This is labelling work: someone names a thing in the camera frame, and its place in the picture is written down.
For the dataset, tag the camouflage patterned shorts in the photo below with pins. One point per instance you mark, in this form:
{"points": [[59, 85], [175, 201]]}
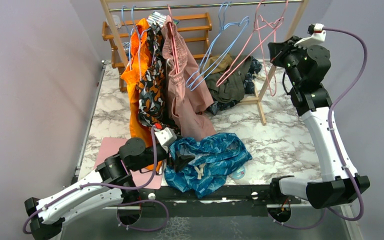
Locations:
{"points": [[152, 87]]}

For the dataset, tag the blue patterned shorts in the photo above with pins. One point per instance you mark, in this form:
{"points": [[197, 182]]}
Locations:
{"points": [[216, 157]]}

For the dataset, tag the pink mat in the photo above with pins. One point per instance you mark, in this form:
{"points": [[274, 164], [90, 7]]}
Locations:
{"points": [[110, 146]]}

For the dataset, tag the olive green garment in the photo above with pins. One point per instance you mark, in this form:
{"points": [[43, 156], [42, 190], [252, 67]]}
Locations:
{"points": [[236, 86]]}

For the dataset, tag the blue wire hanger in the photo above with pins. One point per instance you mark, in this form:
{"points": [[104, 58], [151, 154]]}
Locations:
{"points": [[228, 34]]}

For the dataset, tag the marker pen pack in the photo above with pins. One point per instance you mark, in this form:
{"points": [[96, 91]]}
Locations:
{"points": [[156, 18]]}

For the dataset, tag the blue lidded jar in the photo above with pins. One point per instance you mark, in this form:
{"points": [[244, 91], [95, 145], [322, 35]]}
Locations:
{"points": [[127, 49]]}

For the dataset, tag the dark navy patterned garment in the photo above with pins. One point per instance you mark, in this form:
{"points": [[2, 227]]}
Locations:
{"points": [[217, 107]]}

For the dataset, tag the hanger holding pink shorts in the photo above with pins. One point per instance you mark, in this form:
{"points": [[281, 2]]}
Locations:
{"points": [[172, 39]]}

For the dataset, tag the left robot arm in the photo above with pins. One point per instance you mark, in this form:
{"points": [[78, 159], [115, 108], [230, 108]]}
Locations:
{"points": [[119, 179]]}

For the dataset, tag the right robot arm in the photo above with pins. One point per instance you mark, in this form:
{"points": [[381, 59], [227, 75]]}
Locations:
{"points": [[340, 181]]}

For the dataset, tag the clear plastic cup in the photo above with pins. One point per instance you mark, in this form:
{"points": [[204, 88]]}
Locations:
{"points": [[117, 22]]}

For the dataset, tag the orange shorts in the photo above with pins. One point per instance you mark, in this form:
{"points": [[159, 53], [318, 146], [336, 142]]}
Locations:
{"points": [[130, 76]]}

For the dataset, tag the pink shorts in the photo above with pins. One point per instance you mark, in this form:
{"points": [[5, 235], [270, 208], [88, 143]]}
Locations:
{"points": [[185, 107]]}

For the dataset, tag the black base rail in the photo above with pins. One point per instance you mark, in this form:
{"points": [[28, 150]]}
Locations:
{"points": [[227, 201]]}

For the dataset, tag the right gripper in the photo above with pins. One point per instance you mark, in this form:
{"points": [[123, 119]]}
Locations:
{"points": [[279, 50]]}

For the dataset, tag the tan garment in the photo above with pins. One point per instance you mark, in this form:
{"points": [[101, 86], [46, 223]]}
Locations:
{"points": [[217, 64]]}

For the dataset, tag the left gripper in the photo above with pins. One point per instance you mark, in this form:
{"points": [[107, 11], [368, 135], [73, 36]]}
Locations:
{"points": [[181, 161]]}

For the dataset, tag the wooden shelf unit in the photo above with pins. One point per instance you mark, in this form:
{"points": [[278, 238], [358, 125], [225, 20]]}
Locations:
{"points": [[195, 29]]}

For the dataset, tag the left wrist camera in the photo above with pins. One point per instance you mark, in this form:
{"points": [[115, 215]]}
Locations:
{"points": [[165, 135]]}

